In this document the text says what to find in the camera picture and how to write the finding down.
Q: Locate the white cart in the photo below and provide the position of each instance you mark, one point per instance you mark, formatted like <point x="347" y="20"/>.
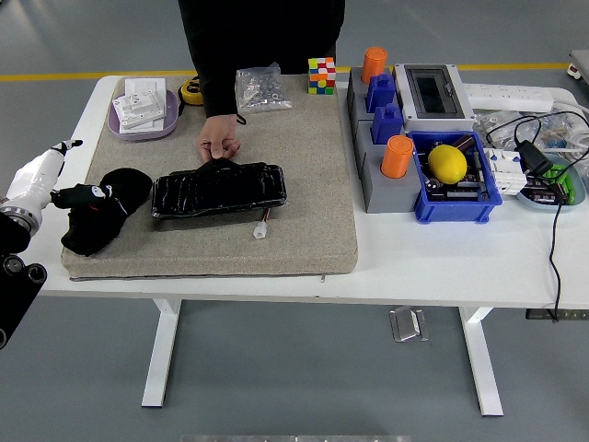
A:
<point x="580" y="66"/>

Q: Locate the grey block base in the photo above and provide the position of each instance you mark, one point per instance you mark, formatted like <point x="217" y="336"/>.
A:
<point x="356" y="96"/>
<point x="391" y="193"/>

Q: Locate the yellow black tape measure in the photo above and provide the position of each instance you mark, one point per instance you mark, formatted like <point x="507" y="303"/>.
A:
<point x="188" y="92"/>

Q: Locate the brown cylinder capacitor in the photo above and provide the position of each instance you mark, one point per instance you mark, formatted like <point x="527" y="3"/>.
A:
<point x="465" y="143"/>

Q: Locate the grey electrical distribution box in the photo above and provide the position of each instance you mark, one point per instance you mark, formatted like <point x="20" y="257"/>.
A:
<point x="432" y="94"/>

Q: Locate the person's right forearm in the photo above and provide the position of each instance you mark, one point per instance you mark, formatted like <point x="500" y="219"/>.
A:
<point x="218" y="99"/>

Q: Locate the grey-brown mat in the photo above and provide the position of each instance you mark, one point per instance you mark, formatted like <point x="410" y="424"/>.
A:
<point x="299" y="184"/>

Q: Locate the black rag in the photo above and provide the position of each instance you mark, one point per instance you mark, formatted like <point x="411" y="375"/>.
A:
<point x="92" y="235"/>

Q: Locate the purple tray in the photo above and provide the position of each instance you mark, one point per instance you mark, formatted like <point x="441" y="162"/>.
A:
<point x="171" y="115"/>

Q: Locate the white circuit breaker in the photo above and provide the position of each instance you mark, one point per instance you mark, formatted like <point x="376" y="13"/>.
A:
<point x="506" y="177"/>

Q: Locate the brown black circuit modules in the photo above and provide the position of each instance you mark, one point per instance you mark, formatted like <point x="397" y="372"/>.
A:
<point x="545" y="193"/>

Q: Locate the orange cylinder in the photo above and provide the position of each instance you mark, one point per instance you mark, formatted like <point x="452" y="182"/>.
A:
<point x="373" y="62"/>
<point x="396" y="156"/>

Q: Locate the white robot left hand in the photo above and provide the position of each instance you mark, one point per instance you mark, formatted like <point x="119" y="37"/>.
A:
<point x="39" y="172"/>

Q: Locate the white power strip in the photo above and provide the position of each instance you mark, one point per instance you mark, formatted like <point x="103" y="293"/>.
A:
<point x="506" y="96"/>

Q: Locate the person's torso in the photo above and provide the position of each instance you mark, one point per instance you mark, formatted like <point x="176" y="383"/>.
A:
<point x="262" y="32"/>

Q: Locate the dark circuit board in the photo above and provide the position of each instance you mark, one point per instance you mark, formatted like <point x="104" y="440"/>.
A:
<point x="455" y="191"/>

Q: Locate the black power adapter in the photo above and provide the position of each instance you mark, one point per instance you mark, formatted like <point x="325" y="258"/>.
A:
<point x="534" y="159"/>

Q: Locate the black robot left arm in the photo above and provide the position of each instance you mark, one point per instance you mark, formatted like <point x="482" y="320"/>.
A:
<point x="18" y="285"/>

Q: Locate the person's right hand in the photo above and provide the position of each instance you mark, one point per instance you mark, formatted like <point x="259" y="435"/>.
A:
<point x="218" y="133"/>

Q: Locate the light blue dish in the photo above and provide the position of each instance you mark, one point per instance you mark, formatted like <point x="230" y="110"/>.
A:
<point x="524" y="198"/>

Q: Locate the blue plastic bin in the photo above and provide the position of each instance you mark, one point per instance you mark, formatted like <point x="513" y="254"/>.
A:
<point x="455" y="209"/>

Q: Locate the white table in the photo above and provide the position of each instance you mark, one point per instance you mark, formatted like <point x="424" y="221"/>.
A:
<point x="414" y="258"/>

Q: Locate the colourful puzzle cube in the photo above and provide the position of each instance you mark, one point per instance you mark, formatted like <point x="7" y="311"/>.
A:
<point x="321" y="76"/>

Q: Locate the yellow lemon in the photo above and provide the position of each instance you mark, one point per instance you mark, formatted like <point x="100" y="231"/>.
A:
<point x="447" y="165"/>

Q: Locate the metal bracket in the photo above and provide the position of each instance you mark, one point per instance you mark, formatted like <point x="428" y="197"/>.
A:
<point x="408" y="324"/>

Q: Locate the clear bag of screws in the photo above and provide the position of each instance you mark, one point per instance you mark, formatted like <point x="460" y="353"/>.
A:
<point x="262" y="89"/>

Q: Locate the blue block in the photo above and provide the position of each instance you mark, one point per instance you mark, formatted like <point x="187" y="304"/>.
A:
<point x="379" y="94"/>
<point x="387" y="124"/>

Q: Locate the black table control panel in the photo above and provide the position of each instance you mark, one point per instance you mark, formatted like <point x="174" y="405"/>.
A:
<point x="570" y="315"/>

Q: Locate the green plastic part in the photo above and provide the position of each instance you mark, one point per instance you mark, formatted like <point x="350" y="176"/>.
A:
<point x="559" y="172"/>

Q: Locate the clear bags of parts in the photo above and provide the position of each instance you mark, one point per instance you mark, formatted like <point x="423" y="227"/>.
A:
<point x="492" y="120"/>

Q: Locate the white switch plate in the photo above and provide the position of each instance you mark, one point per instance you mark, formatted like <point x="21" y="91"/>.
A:
<point x="142" y="123"/>
<point x="145" y="85"/>
<point x="138" y="105"/>

